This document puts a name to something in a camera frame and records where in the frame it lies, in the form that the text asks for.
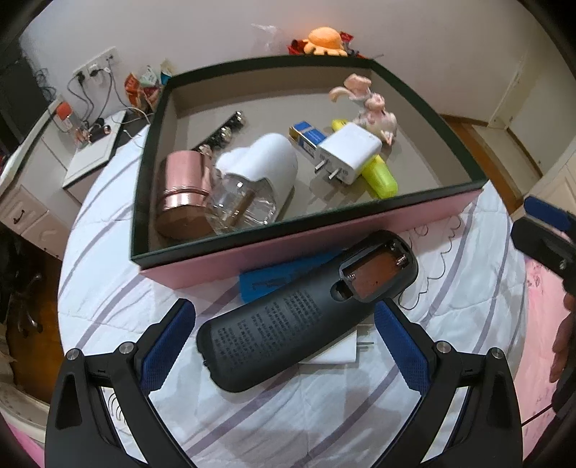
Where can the pink box with black rim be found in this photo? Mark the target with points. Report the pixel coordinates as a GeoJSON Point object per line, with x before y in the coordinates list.
{"type": "Point", "coordinates": [270, 252]}

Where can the small cosmetic bottles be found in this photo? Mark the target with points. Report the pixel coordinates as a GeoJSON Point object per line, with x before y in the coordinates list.
{"type": "Point", "coordinates": [92, 131]}

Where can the blue white snack bag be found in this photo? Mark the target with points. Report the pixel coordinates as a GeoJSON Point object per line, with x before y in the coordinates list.
{"type": "Point", "coordinates": [155, 81]}

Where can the pink doll figure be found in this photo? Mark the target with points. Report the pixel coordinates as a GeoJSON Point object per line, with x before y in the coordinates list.
{"type": "Point", "coordinates": [378, 117]}

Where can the black remote control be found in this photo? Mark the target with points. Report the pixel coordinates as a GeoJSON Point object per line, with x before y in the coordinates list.
{"type": "Point", "coordinates": [279, 324]}

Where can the white wall outlet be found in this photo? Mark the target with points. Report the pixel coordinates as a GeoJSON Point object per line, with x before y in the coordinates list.
{"type": "Point", "coordinates": [101, 60]}

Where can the person's right hand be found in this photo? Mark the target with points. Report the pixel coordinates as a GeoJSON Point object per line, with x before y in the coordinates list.
{"type": "Point", "coordinates": [566, 346]}

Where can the red packet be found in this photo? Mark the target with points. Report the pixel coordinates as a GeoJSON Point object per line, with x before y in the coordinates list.
{"type": "Point", "coordinates": [347, 38]}

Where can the white desk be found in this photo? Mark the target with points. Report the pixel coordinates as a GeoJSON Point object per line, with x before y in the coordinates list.
{"type": "Point", "coordinates": [31, 202]}

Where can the orange snack bag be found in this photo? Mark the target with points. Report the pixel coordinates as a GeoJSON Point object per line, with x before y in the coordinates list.
{"type": "Point", "coordinates": [132, 90]}

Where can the pink printed blanket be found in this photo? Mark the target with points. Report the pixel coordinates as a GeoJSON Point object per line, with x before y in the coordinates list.
{"type": "Point", "coordinates": [540, 310]}

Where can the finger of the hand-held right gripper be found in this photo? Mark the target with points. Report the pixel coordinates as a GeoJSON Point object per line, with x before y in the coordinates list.
{"type": "Point", "coordinates": [544, 247]}
{"type": "Point", "coordinates": [546, 212]}

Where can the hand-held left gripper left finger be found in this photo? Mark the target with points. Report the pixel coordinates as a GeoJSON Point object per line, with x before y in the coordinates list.
{"type": "Point", "coordinates": [166, 346]}

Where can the blue battery pack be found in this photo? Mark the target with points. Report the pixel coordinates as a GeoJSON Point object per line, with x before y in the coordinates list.
{"type": "Point", "coordinates": [308, 135]}

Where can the black strip with silver buttons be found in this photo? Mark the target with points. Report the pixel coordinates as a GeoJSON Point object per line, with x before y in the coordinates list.
{"type": "Point", "coordinates": [225, 130]}

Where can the orange lid jar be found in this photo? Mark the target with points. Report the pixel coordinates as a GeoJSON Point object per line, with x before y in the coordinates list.
{"type": "Point", "coordinates": [64, 116]}

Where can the clear glass perfume bottle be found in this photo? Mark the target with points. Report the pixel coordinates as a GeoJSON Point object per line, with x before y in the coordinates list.
{"type": "Point", "coordinates": [261, 157]}

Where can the white flat board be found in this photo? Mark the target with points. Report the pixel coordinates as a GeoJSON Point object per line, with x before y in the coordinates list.
{"type": "Point", "coordinates": [90, 162]}

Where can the clear plastic bag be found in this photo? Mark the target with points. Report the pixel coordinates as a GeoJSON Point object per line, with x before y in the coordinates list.
{"type": "Point", "coordinates": [270, 36]}

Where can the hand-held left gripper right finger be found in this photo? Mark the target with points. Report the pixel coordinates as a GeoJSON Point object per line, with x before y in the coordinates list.
{"type": "Point", "coordinates": [400, 346]}

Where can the white plug adapter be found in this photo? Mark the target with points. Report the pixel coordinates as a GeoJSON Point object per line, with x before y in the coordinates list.
{"type": "Point", "coordinates": [342, 354]}
{"type": "Point", "coordinates": [348, 150]}

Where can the yellow highlighter pen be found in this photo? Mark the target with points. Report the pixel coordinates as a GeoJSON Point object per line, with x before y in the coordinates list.
{"type": "Point", "coordinates": [382, 180]}

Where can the black monitor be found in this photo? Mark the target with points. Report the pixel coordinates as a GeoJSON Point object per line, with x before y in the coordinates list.
{"type": "Point", "coordinates": [22, 99]}

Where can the orange octopus plush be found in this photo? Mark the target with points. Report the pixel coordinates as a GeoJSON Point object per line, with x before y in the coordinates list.
{"type": "Point", "coordinates": [324, 40]}

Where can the white wardrobe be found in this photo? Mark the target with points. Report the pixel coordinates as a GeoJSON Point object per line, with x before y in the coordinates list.
{"type": "Point", "coordinates": [558, 184]}

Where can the blue flat case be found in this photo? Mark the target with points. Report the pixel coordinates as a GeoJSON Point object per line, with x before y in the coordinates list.
{"type": "Point", "coordinates": [270, 281]}

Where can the rose gold metal cup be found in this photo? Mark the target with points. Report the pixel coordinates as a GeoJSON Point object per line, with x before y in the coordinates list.
{"type": "Point", "coordinates": [180, 189]}

